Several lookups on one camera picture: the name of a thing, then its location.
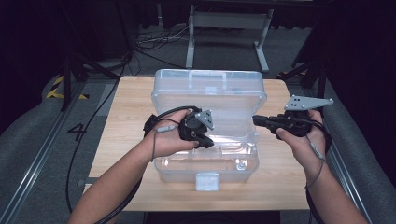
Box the grey thin cord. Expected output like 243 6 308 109
151 124 178 163
304 134 327 191

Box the bundle of floor cables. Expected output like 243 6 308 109
134 25 191 53

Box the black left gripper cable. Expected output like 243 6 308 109
95 105 204 224

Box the yellow black floor tape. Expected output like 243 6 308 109
45 75 91 101

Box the person's right hand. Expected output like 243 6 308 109
276 109 328 180

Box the grey metal stand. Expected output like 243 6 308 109
185 4 276 75

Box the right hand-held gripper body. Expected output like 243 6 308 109
275 94 335 138

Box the black floor cable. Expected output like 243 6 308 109
64 52 134 216

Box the black stand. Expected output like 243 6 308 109
60 50 123 112
276 57 329 108

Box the clear plastic storage box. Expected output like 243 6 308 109
150 68 268 191

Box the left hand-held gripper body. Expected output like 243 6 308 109
177 108 216 141

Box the person's left hand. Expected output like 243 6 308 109
141 108 201 163

